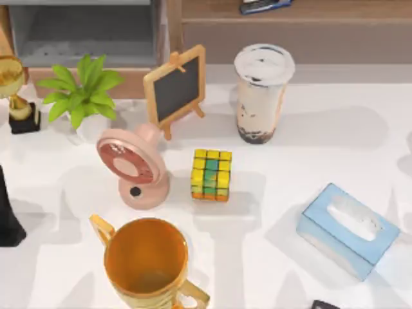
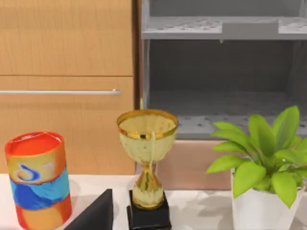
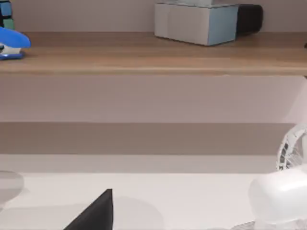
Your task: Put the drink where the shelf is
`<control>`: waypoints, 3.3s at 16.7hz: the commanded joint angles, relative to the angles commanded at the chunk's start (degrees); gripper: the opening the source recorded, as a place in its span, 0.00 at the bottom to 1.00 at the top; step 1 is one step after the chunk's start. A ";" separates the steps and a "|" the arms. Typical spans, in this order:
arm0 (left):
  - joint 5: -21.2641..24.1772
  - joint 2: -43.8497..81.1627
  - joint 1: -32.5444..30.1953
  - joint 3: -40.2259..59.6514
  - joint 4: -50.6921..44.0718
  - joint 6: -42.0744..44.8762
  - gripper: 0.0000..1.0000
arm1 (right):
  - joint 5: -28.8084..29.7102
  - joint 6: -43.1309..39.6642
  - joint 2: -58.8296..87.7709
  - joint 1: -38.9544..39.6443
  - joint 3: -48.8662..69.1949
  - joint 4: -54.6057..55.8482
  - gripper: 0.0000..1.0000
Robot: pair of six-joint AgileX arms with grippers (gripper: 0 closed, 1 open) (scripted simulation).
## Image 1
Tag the colourful puzzle cube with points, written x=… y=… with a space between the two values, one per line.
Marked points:
x=210 y=175

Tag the pink desk fan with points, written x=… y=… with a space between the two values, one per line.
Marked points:
x=135 y=167

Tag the wooden framed blackboard easel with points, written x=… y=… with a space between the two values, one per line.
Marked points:
x=175 y=83

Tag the milk tea cup with lid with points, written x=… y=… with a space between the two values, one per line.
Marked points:
x=260 y=96

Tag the large gold trophy cup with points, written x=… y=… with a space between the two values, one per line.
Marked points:
x=146 y=264

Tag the green plant in white pot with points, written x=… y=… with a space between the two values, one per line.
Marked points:
x=84 y=93

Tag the wooden shelf unit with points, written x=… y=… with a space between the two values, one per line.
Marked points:
x=289 y=29

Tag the dark blue stapler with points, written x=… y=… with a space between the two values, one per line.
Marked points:
x=262 y=4

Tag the light blue tissue box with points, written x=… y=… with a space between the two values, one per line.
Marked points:
x=347 y=231

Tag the grey cabinet with dark inside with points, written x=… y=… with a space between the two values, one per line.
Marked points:
x=83 y=32

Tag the small black object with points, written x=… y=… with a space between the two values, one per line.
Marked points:
x=325 y=305

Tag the small gold trophy black base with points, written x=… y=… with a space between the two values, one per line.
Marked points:
x=13 y=83

